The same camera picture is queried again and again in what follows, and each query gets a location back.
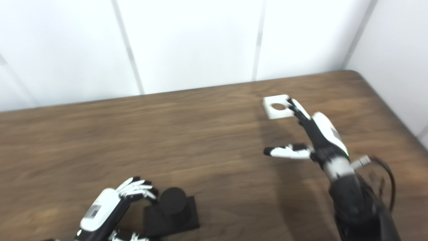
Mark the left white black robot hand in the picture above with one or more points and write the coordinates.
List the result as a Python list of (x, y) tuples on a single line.
[(100, 207)]

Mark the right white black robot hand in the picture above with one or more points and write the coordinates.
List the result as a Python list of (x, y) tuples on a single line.
[(326, 134)]

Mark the white square piece with hole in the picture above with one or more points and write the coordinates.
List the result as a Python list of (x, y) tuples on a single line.
[(272, 113)]

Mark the black peg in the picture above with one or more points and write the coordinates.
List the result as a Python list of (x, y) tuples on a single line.
[(172, 207)]

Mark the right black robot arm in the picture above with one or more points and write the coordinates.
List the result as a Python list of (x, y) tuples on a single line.
[(357, 207)]

